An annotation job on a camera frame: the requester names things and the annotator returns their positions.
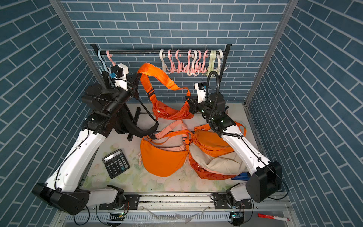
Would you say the beige bag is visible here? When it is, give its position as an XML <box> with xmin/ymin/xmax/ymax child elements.
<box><xmin>189</xmin><ymin>144</ymin><xmax>248</xmax><ymax>175</ymax></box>

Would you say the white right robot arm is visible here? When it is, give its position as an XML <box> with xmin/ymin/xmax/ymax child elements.
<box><xmin>186</xmin><ymin>71</ymin><xmax>285</xmax><ymax>207</ymax></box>

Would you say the green hook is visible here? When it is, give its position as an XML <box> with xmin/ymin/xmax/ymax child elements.
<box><xmin>207</xmin><ymin>50</ymin><xmax>216</xmax><ymax>76</ymax></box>

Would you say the blue card device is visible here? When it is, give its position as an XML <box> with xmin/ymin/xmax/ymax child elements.
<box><xmin>231</xmin><ymin>172</ymin><xmax>251</xmax><ymax>181</ymax></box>

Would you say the white hook middle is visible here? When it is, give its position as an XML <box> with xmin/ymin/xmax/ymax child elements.
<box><xmin>190</xmin><ymin>50</ymin><xmax>198</xmax><ymax>76</ymax></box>

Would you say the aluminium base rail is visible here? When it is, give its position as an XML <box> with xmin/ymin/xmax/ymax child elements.
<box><xmin>51</xmin><ymin>192</ymin><xmax>300</xmax><ymax>227</ymax></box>

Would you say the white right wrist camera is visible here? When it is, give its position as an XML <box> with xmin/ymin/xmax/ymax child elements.
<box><xmin>194</xmin><ymin>82</ymin><xmax>207</xmax><ymax>103</ymax></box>

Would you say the black clothes rack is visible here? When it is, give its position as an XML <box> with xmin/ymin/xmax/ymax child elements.
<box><xmin>90</xmin><ymin>44</ymin><xmax>232</xmax><ymax>142</ymax></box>

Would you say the black bag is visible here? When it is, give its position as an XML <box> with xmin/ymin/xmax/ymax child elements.
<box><xmin>101</xmin><ymin>70</ymin><xmax>159</xmax><ymax>142</ymax></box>

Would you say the white hook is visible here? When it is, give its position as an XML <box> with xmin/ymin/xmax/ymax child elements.
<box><xmin>190</xmin><ymin>50</ymin><xmax>198</xmax><ymax>76</ymax></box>
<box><xmin>159</xmin><ymin>49</ymin><xmax>170</xmax><ymax>75</ymax></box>

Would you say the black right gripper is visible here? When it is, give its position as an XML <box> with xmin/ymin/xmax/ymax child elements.
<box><xmin>186</xmin><ymin>97</ymin><xmax>216</xmax><ymax>123</ymax></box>

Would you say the black calculator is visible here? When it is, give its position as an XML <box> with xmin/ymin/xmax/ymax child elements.
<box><xmin>102</xmin><ymin>149</ymin><xmax>130</xmax><ymax>179</ymax></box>

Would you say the pink hook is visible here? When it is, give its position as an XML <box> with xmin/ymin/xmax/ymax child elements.
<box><xmin>194</xmin><ymin>50</ymin><xmax>201</xmax><ymax>75</ymax></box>
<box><xmin>175</xmin><ymin>49</ymin><xmax>183</xmax><ymax>73</ymax></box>
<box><xmin>168</xmin><ymin>49</ymin><xmax>176</xmax><ymax>73</ymax></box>
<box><xmin>183</xmin><ymin>49</ymin><xmax>192</xmax><ymax>76</ymax></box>
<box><xmin>106</xmin><ymin>51</ymin><xmax>116</xmax><ymax>66</ymax></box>
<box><xmin>200</xmin><ymin>50</ymin><xmax>209</xmax><ymax>75</ymax></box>

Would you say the red white marker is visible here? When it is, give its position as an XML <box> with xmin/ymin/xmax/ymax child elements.
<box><xmin>258</xmin><ymin>213</ymin><xmax>291</xmax><ymax>222</ymax></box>

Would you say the white hook left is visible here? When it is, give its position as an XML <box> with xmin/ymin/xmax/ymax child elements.
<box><xmin>159</xmin><ymin>49</ymin><xmax>170</xmax><ymax>75</ymax></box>

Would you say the light blue hook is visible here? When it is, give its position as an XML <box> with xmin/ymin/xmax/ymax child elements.
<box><xmin>97</xmin><ymin>50</ymin><xmax>109</xmax><ymax>72</ymax></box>

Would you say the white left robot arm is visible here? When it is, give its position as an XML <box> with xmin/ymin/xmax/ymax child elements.
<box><xmin>32</xmin><ymin>72</ymin><xmax>158</xmax><ymax>216</ymax></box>

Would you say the white hook right end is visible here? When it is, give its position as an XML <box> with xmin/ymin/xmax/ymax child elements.
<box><xmin>216</xmin><ymin>49</ymin><xmax>224</xmax><ymax>73</ymax></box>

